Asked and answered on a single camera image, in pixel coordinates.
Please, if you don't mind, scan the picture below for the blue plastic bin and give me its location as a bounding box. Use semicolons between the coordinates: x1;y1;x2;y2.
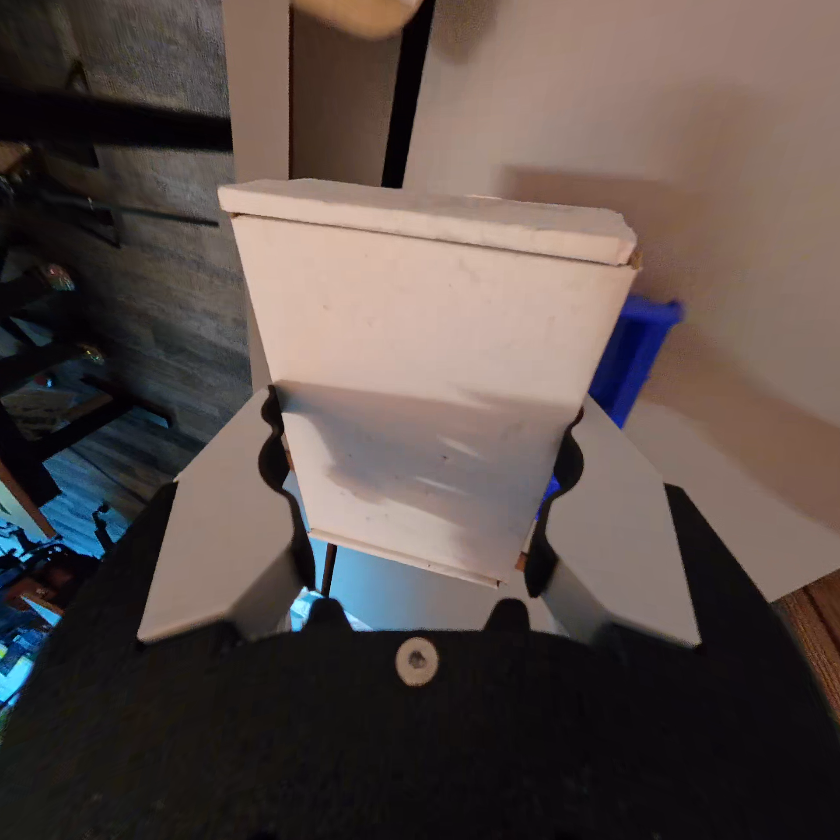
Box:
537;295;685;521

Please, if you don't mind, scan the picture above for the black metal bar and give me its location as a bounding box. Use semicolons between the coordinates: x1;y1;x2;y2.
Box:
0;85;234;155

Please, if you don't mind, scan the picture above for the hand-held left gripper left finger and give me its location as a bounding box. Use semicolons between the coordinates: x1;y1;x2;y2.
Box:
136;386;317;643

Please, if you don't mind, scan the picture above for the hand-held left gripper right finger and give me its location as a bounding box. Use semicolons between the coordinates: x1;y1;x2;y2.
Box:
525;395;702;648

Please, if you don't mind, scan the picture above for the white cardboard mailer box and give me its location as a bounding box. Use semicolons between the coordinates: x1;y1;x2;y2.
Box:
218;178;641;588

